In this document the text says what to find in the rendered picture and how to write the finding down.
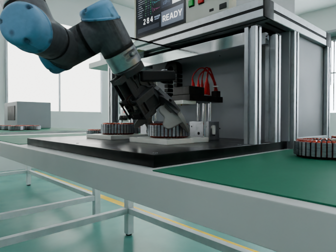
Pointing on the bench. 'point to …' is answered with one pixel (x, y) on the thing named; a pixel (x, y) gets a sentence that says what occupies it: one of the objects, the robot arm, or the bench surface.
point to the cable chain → (175, 76)
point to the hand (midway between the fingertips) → (170, 130)
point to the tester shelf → (238, 26)
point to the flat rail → (196, 50)
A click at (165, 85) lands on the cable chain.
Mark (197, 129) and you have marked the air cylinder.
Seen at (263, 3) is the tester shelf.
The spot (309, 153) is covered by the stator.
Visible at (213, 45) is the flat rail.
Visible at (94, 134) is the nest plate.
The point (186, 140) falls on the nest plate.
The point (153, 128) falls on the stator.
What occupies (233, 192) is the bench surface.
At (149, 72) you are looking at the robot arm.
